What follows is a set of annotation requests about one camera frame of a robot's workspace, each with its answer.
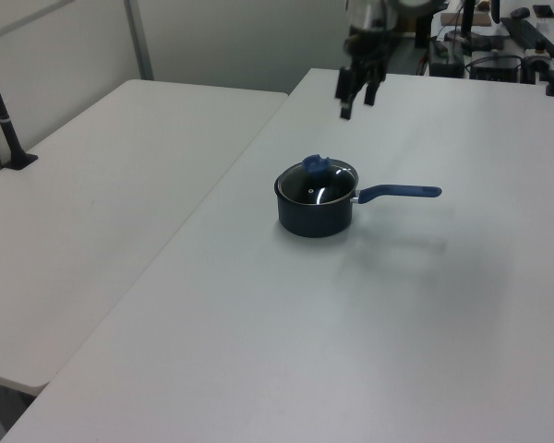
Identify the dark blue saucepan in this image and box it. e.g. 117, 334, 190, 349
273, 159, 443, 239

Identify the black camera stand pole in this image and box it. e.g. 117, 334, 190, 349
0, 38, 40, 172

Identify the black monitor stand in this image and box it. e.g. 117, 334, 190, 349
444, 0, 492, 53

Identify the black computer box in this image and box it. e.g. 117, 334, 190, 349
469, 54, 524, 83

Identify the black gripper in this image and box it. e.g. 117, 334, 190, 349
335, 26, 397, 122

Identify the grey metal partition post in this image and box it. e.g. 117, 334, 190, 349
123, 0, 155, 81

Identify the black keyboard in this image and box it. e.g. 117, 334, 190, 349
500, 17, 554, 55

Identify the glass lid with blue knob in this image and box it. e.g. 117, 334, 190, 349
276, 153, 359, 207

